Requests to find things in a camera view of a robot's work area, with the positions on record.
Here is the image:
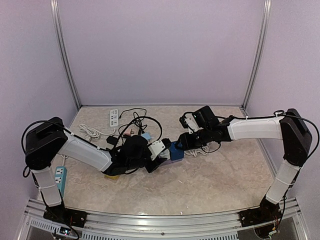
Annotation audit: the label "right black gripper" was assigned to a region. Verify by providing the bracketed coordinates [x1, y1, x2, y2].
[174, 126, 212, 151]

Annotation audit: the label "dark blue cube socket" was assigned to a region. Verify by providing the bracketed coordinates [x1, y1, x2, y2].
[169, 141, 185, 162]

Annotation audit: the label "pink charger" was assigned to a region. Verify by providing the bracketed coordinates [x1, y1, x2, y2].
[123, 128, 135, 136]

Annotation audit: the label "purple power strip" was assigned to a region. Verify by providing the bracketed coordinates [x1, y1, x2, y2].
[160, 160, 179, 167]

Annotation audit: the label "white USB charger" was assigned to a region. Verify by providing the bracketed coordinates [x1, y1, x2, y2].
[158, 149, 171, 160]

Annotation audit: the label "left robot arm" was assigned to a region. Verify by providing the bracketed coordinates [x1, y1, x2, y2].
[21, 117, 171, 226]

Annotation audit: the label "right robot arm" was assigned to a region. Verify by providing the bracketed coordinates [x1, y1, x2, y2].
[175, 105, 316, 227]

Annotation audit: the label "light blue charger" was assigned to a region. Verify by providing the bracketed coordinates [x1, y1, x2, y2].
[141, 132, 152, 142]

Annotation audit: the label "yellow cube socket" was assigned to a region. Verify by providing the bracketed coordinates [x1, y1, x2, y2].
[104, 174, 120, 181]

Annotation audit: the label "white power strip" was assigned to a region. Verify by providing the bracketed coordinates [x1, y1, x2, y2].
[109, 109, 119, 128]

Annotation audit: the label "teal power strip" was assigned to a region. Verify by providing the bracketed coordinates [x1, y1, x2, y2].
[54, 166, 68, 197]

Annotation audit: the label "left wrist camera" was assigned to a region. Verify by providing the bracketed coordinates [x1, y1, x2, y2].
[148, 138, 172, 161]

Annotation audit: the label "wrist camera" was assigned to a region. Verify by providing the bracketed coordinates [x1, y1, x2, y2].
[148, 138, 172, 161]
[179, 116, 199, 134]

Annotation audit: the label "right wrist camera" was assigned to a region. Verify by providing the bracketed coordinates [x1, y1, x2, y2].
[179, 116, 199, 134]

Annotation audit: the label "purple strip white cord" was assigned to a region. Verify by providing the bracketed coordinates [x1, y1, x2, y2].
[184, 146, 213, 158]

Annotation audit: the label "black USB cable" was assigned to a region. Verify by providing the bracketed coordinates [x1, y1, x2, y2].
[117, 107, 163, 141]

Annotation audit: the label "white power cord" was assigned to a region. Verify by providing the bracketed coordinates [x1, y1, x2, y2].
[61, 123, 118, 166]

